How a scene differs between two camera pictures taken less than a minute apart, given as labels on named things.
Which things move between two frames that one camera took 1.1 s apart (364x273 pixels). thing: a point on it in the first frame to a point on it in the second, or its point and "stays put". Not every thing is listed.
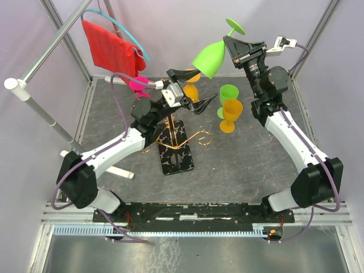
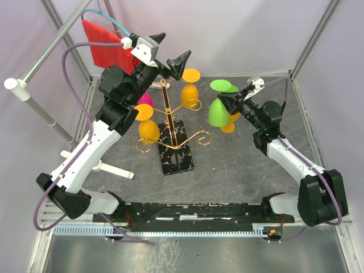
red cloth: [108, 50] stays put
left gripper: [197, 107] to [177, 66]
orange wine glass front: [190, 89] stays put
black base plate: [131, 215] stays put
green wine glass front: [209, 60] to [218, 115]
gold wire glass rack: [173, 145] stays put
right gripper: [240, 50] to [233, 100]
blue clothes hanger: [116, 23] stays put
